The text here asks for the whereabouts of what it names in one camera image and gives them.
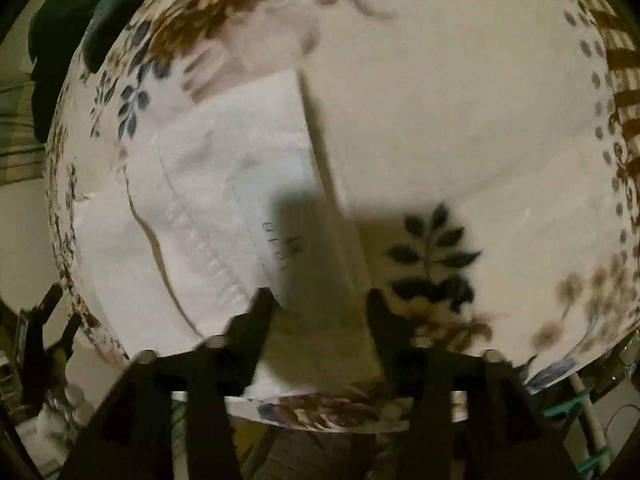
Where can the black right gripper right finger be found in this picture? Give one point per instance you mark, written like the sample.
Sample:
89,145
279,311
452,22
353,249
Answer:
465,409

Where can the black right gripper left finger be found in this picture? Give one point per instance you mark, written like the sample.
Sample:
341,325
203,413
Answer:
129,437

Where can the white pants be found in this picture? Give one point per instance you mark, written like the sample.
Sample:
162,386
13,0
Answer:
206,211

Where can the floral bed sheet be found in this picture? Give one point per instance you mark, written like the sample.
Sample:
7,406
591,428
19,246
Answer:
480,159

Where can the folded dark green garment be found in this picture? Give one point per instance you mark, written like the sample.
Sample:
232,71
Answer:
58,30

